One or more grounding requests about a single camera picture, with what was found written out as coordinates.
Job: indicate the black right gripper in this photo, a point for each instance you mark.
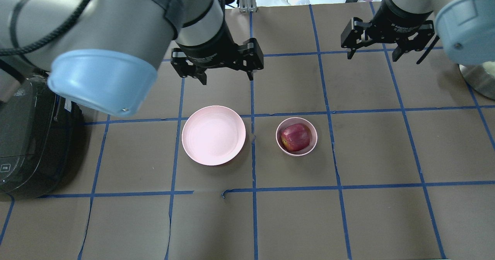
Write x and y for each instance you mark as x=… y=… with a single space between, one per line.
x=400 y=21

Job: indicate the pink bowl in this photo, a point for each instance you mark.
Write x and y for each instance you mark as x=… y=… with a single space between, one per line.
x=290 y=121

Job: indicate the pink plate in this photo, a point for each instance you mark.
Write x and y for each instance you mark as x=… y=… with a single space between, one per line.
x=213 y=135

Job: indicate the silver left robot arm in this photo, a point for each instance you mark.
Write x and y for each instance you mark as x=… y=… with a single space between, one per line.
x=105 y=54

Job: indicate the red apple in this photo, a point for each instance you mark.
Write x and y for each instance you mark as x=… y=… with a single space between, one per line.
x=296 y=137

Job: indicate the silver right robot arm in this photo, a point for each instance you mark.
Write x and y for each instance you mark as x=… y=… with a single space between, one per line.
x=465 y=28

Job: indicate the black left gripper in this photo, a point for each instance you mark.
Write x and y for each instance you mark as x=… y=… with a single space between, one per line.
x=210 y=48

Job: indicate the steel pot with yellow contents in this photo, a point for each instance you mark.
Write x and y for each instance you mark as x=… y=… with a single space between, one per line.
x=481 y=78

